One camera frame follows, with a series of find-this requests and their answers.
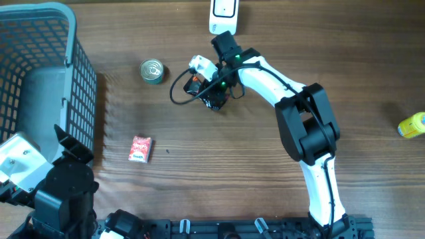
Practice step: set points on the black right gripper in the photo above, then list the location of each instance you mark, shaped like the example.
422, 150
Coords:
215, 93

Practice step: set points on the grey plastic mesh basket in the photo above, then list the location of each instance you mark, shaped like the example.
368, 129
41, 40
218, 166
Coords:
46, 77

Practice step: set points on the yellow drink bottle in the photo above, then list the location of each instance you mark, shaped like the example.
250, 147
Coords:
412, 126

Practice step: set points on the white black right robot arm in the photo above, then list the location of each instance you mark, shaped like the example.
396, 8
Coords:
306, 125

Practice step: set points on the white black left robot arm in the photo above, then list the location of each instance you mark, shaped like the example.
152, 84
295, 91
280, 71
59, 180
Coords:
61, 194

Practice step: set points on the white barcode scanner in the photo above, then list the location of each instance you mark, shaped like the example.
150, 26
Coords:
223, 16

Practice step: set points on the black red snack packet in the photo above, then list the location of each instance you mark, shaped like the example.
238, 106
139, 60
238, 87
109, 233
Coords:
194, 86

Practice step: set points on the red small carton box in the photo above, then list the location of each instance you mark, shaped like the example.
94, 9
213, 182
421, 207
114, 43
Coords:
140, 149

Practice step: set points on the green tin can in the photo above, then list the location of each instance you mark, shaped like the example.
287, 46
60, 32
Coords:
151, 70

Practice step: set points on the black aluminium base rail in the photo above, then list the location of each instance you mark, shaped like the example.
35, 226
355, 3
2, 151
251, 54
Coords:
249, 229

